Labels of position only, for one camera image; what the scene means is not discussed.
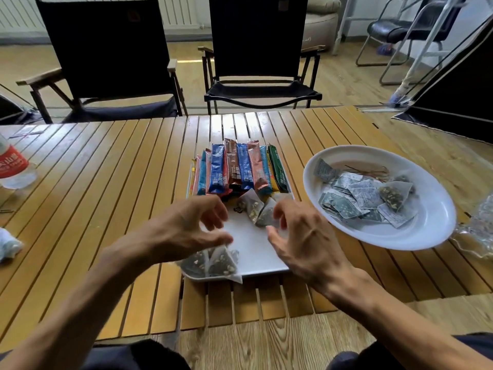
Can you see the pile of grey sachets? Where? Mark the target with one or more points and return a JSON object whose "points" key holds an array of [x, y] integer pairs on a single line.
{"points": [[362, 196]]}

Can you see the small white pen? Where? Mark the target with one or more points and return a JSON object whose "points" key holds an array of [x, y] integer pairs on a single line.
{"points": [[29, 131]]}

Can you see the row of colourful stick packets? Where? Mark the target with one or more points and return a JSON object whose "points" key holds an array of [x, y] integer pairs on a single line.
{"points": [[239, 169]]}

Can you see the grey rectangular tray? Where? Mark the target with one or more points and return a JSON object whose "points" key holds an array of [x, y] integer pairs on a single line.
{"points": [[254, 246]]}

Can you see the white metal frame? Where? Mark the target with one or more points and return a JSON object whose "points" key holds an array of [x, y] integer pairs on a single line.
{"points": [[428, 42]]}

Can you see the white wall radiator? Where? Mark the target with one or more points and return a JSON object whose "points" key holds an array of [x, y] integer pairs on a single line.
{"points": [[181, 11]]}

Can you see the crumpled white tissue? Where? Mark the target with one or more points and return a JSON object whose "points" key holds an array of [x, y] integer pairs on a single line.
{"points": [[9, 245]]}

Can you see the black folding chair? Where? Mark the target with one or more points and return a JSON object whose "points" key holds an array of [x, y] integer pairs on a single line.
{"points": [[111, 46], [258, 38]]}

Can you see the white round bowl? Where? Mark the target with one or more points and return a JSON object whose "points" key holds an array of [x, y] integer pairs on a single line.
{"points": [[431, 211]]}

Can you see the person's leg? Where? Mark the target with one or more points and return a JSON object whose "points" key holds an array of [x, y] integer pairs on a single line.
{"points": [[146, 356], [358, 360]]}

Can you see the person's left hand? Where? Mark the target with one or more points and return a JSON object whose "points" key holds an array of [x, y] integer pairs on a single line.
{"points": [[185, 231]]}

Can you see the person's left leg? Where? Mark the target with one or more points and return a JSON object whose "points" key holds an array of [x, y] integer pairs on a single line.
{"points": [[146, 356]]}

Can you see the clear bottle with red cap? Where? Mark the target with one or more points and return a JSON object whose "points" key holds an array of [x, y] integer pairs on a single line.
{"points": [[15, 169]]}

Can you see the person's right hand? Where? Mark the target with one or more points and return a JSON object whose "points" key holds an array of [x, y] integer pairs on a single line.
{"points": [[308, 246]]}

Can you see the person's left forearm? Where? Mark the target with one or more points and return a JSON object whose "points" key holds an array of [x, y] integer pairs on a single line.
{"points": [[69, 312]]}

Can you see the black fabric backdrop panel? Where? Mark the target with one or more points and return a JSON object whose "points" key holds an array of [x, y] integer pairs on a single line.
{"points": [[466, 96], [11, 111]]}

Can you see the pyramid mesh tea bag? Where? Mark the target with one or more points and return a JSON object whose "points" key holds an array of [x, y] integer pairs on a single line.
{"points": [[194, 265], [393, 194], [223, 263], [250, 206], [267, 215]]}

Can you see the clear patterned glass cup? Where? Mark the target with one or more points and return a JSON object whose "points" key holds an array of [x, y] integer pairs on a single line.
{"points": [[479, 231]]}

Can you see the person's right forearm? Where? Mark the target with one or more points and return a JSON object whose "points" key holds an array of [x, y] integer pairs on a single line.
{"points": [[404, 331]]}

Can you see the beige inflatable sofa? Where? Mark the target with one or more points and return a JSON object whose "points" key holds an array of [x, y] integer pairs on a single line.
{"points": [[319, 32]]}

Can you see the small blue bundle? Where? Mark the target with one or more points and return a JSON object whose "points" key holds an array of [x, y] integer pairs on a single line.
{"points": [[384, 50]]}

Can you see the black office chair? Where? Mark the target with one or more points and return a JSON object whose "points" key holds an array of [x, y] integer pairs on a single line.
{"points": [[385, 30]]}

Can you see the person's right leg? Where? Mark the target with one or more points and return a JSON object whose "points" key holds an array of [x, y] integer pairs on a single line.
{"points": [[358, 360]]}

